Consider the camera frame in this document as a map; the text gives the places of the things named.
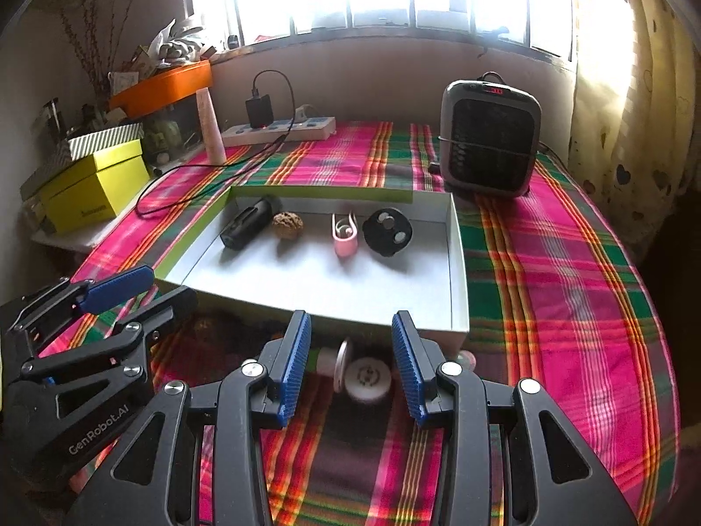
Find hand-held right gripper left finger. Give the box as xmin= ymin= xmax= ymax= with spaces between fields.
xmin=64 ymin=309 xmax=312 ymax=526

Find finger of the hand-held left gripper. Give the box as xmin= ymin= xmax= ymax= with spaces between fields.
xmin=8 ymin=266 xmax=155 ymax=335
xmin=19 ymin=286 xmax=199 ymax=383

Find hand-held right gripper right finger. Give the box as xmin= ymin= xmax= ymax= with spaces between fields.
xmin=391 ymin=310 xmax=639 ymax=526

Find green white spool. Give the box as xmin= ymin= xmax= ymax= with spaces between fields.
xmin=309 ymin=338 xmax=351 ymax=392

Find white tape roll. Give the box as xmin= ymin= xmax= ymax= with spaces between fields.
xmin=344 ymin=356 xmax=394 ymax=403

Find white green cardboard box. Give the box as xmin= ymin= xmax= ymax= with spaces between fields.
xmin=155 ymin=185 xmax=471 ymax=357

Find black cylindrical device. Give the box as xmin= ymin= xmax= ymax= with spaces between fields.
xmin=220 ymin=195 xmax=283 ymax=251

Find pink clip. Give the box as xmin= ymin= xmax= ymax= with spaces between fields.
xmin=331 ymin=213 xmax=359 ymax=258

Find black round disc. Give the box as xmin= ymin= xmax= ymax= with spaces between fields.
xmin=363 ymin=207 xmax=413 ymax=257

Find white side table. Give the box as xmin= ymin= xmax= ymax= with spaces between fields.
xmin=30 ymin=219 xmax=113 ymax=256

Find yellow cardboard box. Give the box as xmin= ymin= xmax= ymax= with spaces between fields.
xmin=41 ymin=139 xmax=151 ymax=235

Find striped gift box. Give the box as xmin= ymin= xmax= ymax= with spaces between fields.
xmin=68 ymin=122 xmax=144 ymax=160

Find pink green plaid blanket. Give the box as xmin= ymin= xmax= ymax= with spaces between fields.
xmin=41 ymin=121 xmax=683 ymax=526

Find clear plastic container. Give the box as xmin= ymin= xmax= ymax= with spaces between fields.
xmin=142 ymin=99 xmax=203 ymax=165

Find glass jar with black lid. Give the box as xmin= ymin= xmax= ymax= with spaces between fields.
xmin=41 ymin=99 xmax=69 ymax=143

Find orange storage box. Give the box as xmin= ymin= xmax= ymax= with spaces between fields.
xmin=110 ymin=60 xmax=213 ymax=118

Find black charger plug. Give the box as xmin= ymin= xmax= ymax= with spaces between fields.
xmin=245 ymin=94 xmax=273 ymax=129

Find white power strip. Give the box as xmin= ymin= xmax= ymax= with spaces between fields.
xmin=222 ymin=116 xmax=336 ymax=148

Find grey black space heater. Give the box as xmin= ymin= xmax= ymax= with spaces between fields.
xmin=439 ymin=79 xmax=543 ymax=198

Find dried branches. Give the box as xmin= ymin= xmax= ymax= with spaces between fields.
xmin=55 ymin=0 xmax=149 ymax=94

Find white crumpled bag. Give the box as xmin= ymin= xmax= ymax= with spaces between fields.
xmin=153 ymin=19 xmax=212 ymax=64

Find cream heart print curtain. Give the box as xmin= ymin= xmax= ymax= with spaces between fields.
xmin=566 ymin=0 xmax=701 ymax=247

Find black charger cable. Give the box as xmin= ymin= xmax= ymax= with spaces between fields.
xmin=135 ymin=69 xmax=297 ymax=219

